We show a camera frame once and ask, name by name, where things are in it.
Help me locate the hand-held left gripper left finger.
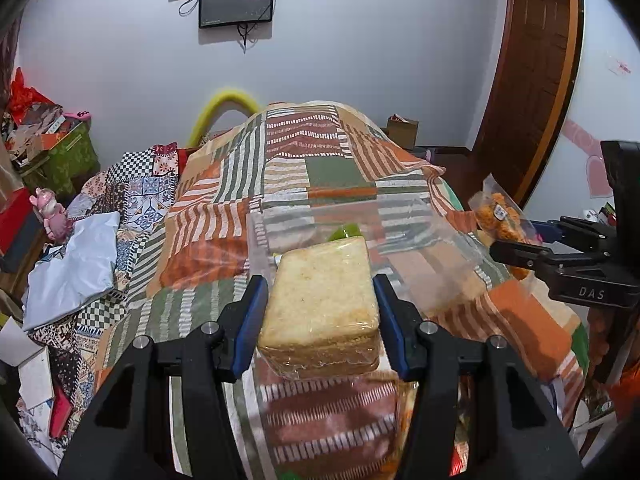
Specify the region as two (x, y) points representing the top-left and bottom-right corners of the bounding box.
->
(57, 275), (271, 480)

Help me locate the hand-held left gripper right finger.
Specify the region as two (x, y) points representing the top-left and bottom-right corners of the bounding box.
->
(372, 274), (586, 480)

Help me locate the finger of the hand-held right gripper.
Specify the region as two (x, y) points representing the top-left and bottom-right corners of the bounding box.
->
(489, 240), (553, 273)
(531, 216), (618, 248)

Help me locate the clear bag of orange snacks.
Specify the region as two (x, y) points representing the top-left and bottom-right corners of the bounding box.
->
(468, 174), (543, 281)

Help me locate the beige cracker block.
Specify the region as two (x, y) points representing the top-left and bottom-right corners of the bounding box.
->
(256, 237), (382, 380)

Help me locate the clear plastic container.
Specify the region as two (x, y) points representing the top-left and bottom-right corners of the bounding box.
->
(246, 195), (491, 381)

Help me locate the lime green snack packet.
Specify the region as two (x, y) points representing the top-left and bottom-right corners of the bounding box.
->
(325, 223), (362, 242)

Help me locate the grey purple bag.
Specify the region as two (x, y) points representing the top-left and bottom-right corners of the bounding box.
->
(412, 146), (447, 165)

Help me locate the brown wooden door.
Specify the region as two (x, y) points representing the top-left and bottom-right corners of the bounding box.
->
(470, 0), (585, 206)

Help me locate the brown cardboard box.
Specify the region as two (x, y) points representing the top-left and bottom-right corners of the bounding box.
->
(387, 115), (421, 148)

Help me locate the striped patchwork blanket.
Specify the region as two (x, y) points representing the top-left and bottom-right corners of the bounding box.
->
(95, 101), (591, 480)

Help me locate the checkered patchwork quilt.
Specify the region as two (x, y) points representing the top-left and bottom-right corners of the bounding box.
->
(20, 142), (183, 461)

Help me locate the yellow foam tube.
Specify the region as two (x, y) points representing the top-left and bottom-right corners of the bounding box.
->
(187, 89), (261, 148)

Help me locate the red book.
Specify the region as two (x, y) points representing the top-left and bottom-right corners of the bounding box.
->
(49, 385), (74, 439)

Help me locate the pink toy figure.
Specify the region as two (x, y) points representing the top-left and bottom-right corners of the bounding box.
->
(30, 187), (73, 243)

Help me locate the white cardboard box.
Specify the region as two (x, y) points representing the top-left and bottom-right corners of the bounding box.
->
(0, 317), (56, 411)

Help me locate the dark blue box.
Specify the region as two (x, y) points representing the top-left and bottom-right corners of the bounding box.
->
(0, 220), (51, 275)

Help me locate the green storage box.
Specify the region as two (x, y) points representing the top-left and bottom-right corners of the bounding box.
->
(20, 120), (101, 196)

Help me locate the red box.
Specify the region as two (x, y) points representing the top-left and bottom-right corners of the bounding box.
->
(0, 187), (43, 256)

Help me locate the pile of papers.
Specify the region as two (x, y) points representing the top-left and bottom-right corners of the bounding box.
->
(2, 102), (76, 166)

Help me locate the red plastic bag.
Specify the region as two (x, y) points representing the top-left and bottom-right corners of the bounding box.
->
(7, 67), (51, 123)

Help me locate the small pink wall sticker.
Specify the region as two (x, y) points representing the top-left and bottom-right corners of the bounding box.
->
(606, 51), (634, 79)

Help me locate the black hanging cable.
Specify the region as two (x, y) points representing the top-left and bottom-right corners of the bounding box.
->
(236, 21), (257, 54)

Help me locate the small black wall monitor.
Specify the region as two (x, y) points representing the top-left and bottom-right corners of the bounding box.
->
(198, 0), (277, 29)

